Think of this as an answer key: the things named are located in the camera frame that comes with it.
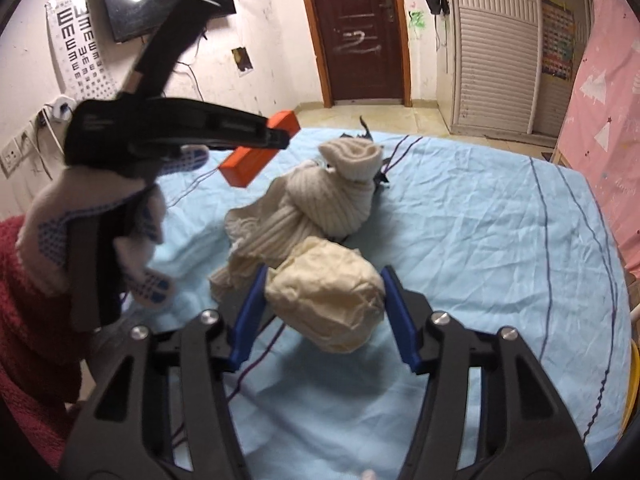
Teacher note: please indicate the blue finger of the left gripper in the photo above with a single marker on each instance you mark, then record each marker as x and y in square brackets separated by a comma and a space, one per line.
[247, 133]

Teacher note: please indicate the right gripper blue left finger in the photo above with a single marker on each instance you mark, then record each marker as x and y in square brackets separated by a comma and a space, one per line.
[245, 328]

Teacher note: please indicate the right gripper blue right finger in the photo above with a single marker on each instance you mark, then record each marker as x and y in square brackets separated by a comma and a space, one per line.
[407, 335]

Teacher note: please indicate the orange box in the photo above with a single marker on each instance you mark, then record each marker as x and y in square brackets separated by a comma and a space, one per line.
[243, 165]

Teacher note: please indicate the beige cloth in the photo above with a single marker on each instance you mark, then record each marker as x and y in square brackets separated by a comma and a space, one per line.
[328, 293]

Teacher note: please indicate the cream knitted sweater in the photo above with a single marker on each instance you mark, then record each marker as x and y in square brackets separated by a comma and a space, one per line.
[313, 199]

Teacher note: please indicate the white dotted gloved left hand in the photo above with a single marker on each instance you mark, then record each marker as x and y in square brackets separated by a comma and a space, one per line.
[89, 212]

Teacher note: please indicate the white gloved right hand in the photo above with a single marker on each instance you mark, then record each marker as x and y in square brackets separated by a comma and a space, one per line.
[368, 474]

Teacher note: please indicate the eye chart poster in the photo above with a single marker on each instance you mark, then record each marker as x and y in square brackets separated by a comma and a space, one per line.
[78, 61]

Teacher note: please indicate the light blue bed sheet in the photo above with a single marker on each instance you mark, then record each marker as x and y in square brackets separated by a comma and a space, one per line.
[494, 239]

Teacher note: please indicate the dark brown wooden door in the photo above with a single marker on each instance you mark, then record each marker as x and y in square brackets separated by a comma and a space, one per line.
[361, 45]

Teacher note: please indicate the red fleece sleeve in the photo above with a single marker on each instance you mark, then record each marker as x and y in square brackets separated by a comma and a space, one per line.
[40, 354]

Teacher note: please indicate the yellow plastic bin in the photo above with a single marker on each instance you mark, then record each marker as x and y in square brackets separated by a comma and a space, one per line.
[633, 385]

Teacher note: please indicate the pink tree-print curtain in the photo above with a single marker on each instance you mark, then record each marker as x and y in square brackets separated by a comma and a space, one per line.
[600, 133]

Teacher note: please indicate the white louvered wardrobe door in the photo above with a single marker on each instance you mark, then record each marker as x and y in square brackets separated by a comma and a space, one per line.
[497, 50]

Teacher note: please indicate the white wall power adapter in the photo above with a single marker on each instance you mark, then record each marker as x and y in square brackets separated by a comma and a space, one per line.
[62, 108]

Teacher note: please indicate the colourful wall chart poster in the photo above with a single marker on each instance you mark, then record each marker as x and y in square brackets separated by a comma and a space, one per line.
[558, 40]

